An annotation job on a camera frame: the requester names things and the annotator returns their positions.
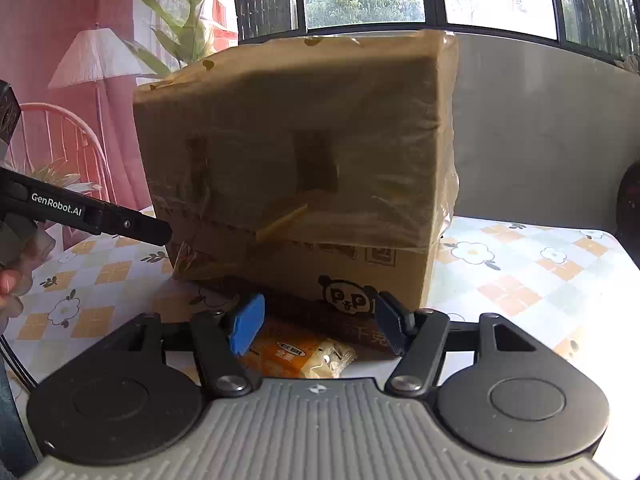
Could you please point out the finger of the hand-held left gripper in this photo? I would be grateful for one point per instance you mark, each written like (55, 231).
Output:
(135, 230)
(7, 110)

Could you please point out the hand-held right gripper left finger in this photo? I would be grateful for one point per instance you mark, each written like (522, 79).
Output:
(247, 325)

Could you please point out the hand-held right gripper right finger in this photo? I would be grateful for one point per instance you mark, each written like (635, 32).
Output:
(395, 322)

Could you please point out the person's left hand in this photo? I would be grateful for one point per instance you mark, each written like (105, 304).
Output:
(15, 287)

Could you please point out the orange snack packet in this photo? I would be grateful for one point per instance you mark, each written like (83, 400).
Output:
(295, 355)

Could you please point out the black exercise bike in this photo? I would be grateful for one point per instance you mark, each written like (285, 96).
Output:
(630, 200)

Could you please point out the brown cardboard box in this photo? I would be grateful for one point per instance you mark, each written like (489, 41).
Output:
(300, 135)

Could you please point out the checked floral tablecloth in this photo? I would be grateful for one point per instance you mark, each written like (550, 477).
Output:
(525, 280)

